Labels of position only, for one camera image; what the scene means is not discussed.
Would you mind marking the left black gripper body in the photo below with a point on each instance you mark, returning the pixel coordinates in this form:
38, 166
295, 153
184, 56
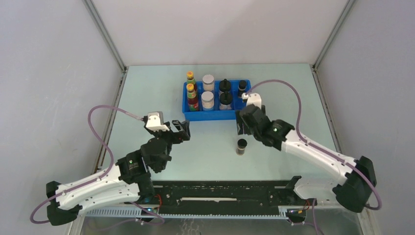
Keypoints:
170, 137

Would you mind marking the silver lid jar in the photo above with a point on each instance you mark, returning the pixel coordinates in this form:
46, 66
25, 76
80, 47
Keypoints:
207, 99
208, 83

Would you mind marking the silver lid jar front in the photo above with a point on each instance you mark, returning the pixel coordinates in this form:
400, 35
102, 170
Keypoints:
207, 99

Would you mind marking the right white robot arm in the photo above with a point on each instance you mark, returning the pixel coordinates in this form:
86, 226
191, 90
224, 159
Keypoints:
355, 178

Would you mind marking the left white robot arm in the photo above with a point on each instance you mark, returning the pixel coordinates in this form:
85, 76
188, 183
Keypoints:
126, 180

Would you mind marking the small dark bottle front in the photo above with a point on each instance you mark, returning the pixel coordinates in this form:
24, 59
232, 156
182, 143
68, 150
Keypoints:
241, 146

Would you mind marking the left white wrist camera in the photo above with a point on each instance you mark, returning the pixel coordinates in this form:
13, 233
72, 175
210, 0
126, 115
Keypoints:
154, 122

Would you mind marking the black lid jar front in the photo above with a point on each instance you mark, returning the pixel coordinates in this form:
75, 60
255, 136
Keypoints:
225, 101

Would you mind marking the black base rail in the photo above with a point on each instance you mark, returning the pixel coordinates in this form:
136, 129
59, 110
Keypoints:
224, 196

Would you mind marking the white slotted cable duct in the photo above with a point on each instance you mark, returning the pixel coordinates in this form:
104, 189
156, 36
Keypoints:
130, 212

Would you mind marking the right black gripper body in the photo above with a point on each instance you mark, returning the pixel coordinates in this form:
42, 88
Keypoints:
247, 130

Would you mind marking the black lid jar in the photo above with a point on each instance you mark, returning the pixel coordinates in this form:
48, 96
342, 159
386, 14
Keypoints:
224, 86
225, 101

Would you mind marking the blue plastic bin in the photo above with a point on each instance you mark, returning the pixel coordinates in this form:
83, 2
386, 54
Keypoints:
216, 113

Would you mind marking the small dark bottle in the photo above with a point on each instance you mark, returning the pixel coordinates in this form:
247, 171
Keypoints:
241, 146
241, 88

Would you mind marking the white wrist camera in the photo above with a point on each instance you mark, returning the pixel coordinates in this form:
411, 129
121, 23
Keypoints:
252, 101
154, 122

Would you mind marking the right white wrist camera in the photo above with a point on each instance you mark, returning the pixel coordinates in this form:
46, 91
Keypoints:
252, 101

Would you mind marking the red sauce bottle yellow cap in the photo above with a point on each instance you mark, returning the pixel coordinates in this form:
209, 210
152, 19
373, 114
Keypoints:
192, 98

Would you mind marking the red sauce bottle green label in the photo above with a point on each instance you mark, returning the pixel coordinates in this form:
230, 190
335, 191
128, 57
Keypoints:
191, 79

